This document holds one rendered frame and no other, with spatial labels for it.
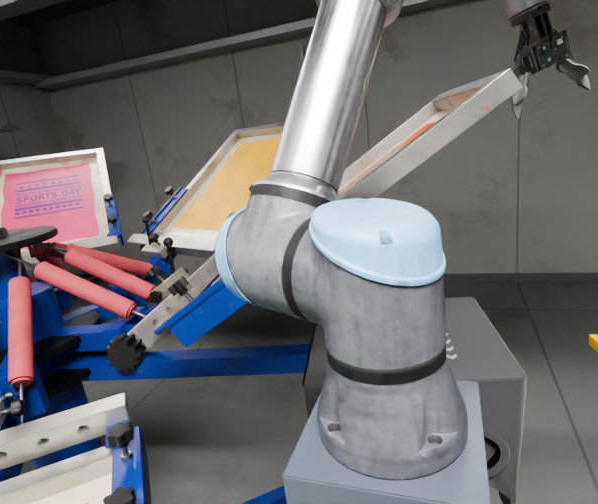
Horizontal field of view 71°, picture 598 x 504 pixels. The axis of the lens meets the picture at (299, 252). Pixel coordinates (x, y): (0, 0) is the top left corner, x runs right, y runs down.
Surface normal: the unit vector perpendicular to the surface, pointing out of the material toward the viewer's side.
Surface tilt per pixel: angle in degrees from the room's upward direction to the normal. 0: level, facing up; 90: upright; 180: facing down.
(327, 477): 0
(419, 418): 72
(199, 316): 90
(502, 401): 94
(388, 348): 90
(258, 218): 57
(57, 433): 90
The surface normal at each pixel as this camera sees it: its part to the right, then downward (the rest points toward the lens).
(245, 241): -0.66, -0.28
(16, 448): 0.38, 0.21
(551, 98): -0.32, 0.30
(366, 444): -0.44, 0.00
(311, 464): -0.13, -0.95
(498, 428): -0.05, 0.31
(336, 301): -0.70, 0.28
